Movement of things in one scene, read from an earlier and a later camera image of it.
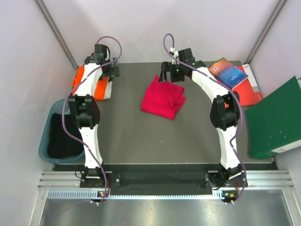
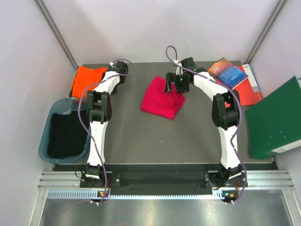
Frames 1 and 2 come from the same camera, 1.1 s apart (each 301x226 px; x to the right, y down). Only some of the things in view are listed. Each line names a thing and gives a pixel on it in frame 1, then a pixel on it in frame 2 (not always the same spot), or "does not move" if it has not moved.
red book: [247, 95] does not move
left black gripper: [114, 71] → [114, 90]
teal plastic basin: [55, 107] does not move
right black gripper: [167, 67] → [172, 77]
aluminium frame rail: [266, 180] does not move
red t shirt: [163, 98] does not move
